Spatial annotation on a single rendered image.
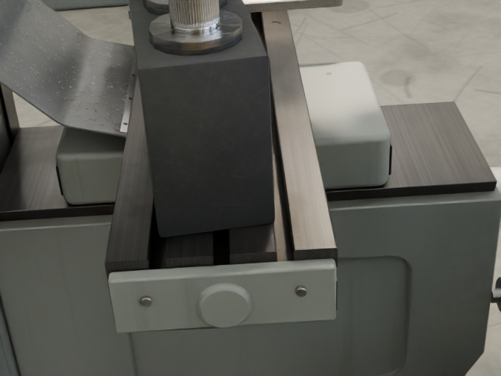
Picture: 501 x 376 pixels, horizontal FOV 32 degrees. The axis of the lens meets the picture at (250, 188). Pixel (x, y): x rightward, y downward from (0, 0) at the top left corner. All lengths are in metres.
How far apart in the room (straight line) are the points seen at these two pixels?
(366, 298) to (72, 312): 0.48
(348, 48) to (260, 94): 2.88
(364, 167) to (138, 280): 0.54
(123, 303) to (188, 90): 0.22
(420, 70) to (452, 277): 2.13
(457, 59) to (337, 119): 2.31
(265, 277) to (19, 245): 0.60
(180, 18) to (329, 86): 0.64
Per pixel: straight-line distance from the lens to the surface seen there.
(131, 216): 0.92
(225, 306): 0.86
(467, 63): 3.57
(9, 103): 1.55
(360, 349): 1.51
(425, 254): 1.39
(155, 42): 0.83
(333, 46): 3.71
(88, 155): 1.28
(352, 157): 1.29
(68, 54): 1.42
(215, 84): 0.80
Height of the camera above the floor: 1.44
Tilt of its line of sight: 32 degrees down
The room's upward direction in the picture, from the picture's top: 3 degrees counter-clockwise
